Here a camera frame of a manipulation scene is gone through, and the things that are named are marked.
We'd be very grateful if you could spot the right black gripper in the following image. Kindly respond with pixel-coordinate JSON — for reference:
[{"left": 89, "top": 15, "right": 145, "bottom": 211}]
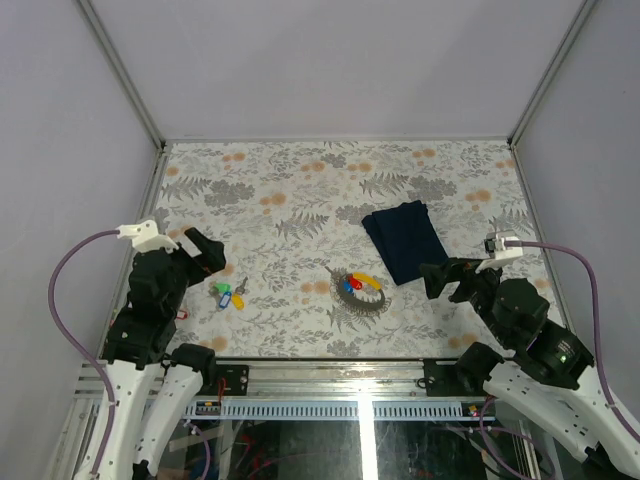
[{"left": 417, "top": 253, "right": 512, "bottom": 344}]

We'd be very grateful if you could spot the green key tag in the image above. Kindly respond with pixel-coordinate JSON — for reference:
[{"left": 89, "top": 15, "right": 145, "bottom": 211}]
[{"left": 209, "top": 283, "right": 231, "bottom": 295}]

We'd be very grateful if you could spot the metal keyring with yellow handle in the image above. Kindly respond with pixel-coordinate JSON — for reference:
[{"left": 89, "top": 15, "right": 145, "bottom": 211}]
[{"left": 325, "top": 266, "right": 388, "bottom": 314}]

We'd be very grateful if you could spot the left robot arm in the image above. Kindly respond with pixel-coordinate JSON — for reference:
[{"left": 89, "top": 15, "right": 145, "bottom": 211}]
[{"left": 75, "top": 221, "right": 226, "bottom": 479}]

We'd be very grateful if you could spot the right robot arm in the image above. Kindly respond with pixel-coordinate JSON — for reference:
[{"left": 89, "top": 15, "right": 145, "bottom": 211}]
[{"left": 419, "top": 258, "right": 639, "bottom": 479}]

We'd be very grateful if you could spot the dark blue folded cloth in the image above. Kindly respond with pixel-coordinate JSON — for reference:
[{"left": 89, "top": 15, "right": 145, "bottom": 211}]
[{"left": 361, "top": 200, "right": 448, "bottom": 286}]

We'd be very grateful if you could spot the blue key tag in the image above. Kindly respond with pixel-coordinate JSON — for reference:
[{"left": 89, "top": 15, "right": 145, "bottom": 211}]
[{"left": 218, "top": 291, "right": 232, "bottom": 309}]

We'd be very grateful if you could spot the yellow key tag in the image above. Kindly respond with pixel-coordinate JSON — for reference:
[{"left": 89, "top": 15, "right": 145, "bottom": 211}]
[{"left": 231, "top": 293, "right": 245, "bottom": 310}]

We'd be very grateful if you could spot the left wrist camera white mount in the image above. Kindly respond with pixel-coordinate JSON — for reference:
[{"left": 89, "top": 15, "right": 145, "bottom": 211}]
[{"left": 117, "top": 219, "right": 179, "bottom": 254}]

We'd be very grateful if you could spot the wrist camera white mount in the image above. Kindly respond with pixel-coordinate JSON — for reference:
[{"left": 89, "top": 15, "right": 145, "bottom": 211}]
[
  {"left": 475, "top": 231, "right": 523, "bottom": 273},
  {"left": 117, "top": 219, "right": 179, "bottom": 254}
]

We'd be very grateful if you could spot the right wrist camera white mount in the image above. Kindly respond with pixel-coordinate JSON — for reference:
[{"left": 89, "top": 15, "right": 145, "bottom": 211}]
[{"left": 475, "top": 231, "right": 523, "bottom": 273}]

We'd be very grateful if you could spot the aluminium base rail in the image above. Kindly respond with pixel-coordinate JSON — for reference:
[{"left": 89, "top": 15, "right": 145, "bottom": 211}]
[{"left": 199, "top": 357, "right": 485, "bottom": 400}]

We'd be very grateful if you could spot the slotted grey cable duct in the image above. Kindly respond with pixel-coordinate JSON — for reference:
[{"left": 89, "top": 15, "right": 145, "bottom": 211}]
[{"left": 183, "top": 399, "right": 469, "bottom": 421}]

